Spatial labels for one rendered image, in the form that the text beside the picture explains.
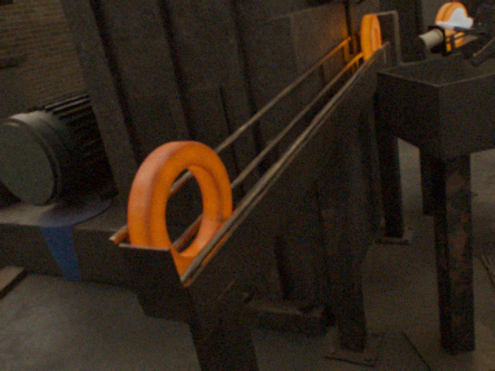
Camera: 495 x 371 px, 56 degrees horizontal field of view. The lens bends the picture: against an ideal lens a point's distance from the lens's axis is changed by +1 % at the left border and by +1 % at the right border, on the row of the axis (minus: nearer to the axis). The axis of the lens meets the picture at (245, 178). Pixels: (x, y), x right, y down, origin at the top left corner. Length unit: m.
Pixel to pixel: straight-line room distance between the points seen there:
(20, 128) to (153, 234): 1.46
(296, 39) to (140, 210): 0.72
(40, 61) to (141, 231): 7.82
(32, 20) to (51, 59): 0.63
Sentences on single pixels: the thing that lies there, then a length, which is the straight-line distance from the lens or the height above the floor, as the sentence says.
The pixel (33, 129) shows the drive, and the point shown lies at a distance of 1.95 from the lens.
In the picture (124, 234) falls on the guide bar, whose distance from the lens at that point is 0.60.
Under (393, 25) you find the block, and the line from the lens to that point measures 1.77.
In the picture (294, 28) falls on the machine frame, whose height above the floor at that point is 0.84.
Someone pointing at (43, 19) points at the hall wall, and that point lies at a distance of 8.55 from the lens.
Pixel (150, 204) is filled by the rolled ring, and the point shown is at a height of 0.72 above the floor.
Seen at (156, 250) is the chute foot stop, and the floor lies 0.67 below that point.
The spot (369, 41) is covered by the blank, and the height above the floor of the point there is 0.74.
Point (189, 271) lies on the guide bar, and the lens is 0.57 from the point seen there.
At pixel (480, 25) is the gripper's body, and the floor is 0.74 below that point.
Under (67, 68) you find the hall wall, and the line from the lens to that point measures 8.65.
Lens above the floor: 0.91
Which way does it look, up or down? 20 degrees down
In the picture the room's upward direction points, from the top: 11 degrees counter-clockwise
